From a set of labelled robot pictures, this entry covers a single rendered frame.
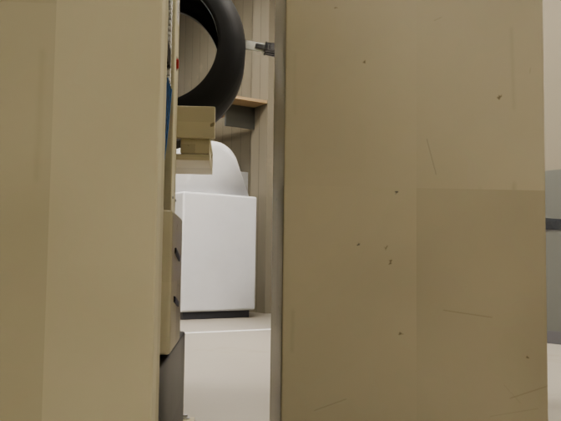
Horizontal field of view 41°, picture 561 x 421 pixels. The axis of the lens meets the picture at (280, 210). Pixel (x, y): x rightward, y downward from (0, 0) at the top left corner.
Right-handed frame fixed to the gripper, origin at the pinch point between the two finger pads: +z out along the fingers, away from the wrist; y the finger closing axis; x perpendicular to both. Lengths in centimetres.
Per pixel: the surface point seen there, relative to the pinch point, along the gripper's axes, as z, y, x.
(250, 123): -1, -492, -68
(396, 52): -31, 101, 26
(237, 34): 5.9, 15.8, 1.9
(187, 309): 25, -382, 118
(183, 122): 16.9, 28.0, 35.3
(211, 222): 18, -394, 42
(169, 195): 16, 41, 59
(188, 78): 86, -660, -142
